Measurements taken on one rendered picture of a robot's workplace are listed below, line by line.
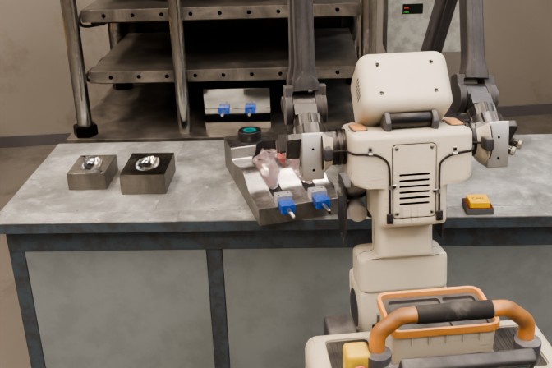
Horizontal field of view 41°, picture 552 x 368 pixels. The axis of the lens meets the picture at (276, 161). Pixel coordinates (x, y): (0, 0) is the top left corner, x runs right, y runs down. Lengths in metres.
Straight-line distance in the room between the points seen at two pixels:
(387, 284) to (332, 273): 0.56
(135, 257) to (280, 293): 0.48
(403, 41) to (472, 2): 1.12
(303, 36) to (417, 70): 0.29
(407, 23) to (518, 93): 2.80
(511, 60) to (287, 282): 3.57
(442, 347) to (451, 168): 0.40
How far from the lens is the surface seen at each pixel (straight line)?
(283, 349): 2.56
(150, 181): 2.46
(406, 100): 1.68
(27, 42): 5.31
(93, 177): 2.55
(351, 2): 2.96
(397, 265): 1.84
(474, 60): 1.92
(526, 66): 5.70
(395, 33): 3.04
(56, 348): 2.69
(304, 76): 1.80
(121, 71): 3.08
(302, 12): 1.79
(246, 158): 2.52
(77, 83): 3.06
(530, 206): 2.40
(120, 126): 3.21
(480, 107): 1.85
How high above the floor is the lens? 1.80
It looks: 22 degrees down
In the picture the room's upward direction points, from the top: 2 degrees counter-clockwise
